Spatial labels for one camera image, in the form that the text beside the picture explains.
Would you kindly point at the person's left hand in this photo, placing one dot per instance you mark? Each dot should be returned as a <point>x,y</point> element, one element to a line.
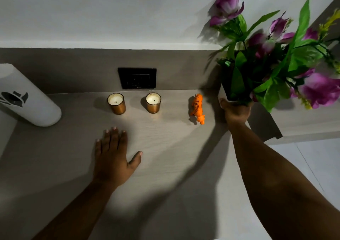
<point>111,163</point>

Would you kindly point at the person's right hand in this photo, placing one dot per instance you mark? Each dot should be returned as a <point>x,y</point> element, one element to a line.
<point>237,113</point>

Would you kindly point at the artificial purple flowers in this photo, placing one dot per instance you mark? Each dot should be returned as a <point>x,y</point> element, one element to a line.
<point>237,83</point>

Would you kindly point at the orange tiger toy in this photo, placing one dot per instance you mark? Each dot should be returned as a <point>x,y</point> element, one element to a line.
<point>198,107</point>

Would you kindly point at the gold candle jar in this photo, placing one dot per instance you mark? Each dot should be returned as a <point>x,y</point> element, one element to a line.
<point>153,104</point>
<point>117,105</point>

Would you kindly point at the white cylindrical dispenser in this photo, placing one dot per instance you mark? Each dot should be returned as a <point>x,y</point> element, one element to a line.
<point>32,109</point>

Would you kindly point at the person's left forearm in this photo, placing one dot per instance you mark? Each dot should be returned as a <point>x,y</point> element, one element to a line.
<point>77,216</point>

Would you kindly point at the person's right forearm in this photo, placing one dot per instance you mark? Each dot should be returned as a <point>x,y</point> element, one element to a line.
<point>279,189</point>

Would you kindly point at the grey wooden table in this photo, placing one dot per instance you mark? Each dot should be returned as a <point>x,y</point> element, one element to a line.
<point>164,141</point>

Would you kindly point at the grey wooden platform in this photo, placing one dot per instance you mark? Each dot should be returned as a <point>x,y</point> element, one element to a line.
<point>313,123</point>

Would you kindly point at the grey wooden back panel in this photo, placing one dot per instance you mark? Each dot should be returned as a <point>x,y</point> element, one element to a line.
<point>79,70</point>

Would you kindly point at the black wall socket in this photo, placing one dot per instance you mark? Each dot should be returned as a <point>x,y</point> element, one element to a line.
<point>136,78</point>

